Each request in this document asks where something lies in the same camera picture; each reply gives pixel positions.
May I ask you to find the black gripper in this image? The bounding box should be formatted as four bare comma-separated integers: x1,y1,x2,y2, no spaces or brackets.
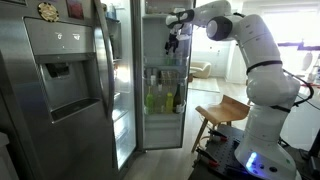
165,29,180,54

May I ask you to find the green can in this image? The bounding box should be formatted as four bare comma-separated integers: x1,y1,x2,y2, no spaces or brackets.
167,53,174,65

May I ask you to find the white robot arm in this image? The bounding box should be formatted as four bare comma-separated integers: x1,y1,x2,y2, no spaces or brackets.
166,0,302,180

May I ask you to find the open right fridge door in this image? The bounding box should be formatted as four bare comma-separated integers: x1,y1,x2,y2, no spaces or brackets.
134,0,193,150

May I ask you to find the wooden stool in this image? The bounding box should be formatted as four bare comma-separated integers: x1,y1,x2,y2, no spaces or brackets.
191,95,250,152

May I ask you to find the red picture fridge magnet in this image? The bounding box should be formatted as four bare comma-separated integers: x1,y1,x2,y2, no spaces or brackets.
66,0,84,20

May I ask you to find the left fridge door with dispenser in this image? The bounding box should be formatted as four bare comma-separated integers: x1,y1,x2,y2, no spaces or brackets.
0,0,115,180

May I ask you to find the round gold fridge magnet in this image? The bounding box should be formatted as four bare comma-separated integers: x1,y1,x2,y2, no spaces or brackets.
37,2,59,22

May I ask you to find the beige armchair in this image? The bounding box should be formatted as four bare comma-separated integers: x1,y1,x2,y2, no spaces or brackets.
190,61,211,79

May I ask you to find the yellow bottle in door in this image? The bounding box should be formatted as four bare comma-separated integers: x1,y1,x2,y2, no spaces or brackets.
165,90,173,113

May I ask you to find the green bottle in door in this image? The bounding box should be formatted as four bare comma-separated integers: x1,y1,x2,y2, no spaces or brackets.
145,86,154,114

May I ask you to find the dark wine bottle in door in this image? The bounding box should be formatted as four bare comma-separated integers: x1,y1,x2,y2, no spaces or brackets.
173,85,182,114

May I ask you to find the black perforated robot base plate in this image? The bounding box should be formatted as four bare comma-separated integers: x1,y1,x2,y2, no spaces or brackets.
188,125,260,180

